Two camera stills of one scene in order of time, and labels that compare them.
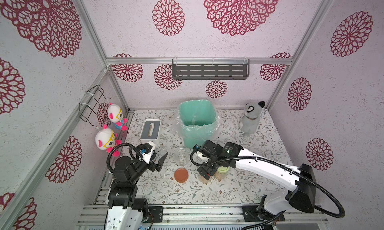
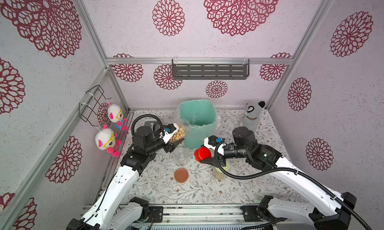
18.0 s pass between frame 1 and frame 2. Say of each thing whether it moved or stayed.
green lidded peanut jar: stayed
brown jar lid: stayed
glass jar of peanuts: stayed
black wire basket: stayed
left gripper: moved
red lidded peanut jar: moved
